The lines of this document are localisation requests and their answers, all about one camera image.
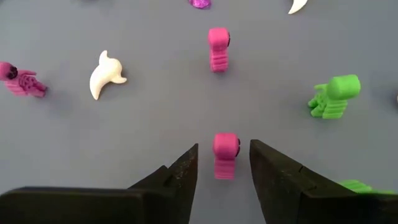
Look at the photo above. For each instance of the white ghost figurine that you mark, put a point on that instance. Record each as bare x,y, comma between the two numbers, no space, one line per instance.
105,74
297,5

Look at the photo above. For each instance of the pink skeleton figurine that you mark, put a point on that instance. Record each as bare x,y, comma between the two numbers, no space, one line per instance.
218,46
21,82
225,149

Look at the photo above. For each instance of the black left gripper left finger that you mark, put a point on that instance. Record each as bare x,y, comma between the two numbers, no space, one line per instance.
174,193

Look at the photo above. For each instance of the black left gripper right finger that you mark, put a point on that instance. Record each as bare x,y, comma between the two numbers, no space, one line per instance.
286,193

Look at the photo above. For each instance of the purple witch hat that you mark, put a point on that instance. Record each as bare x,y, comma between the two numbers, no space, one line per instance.
200,3

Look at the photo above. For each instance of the green skeleton figurine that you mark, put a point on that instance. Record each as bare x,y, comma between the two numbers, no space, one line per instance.
335,93
354,185

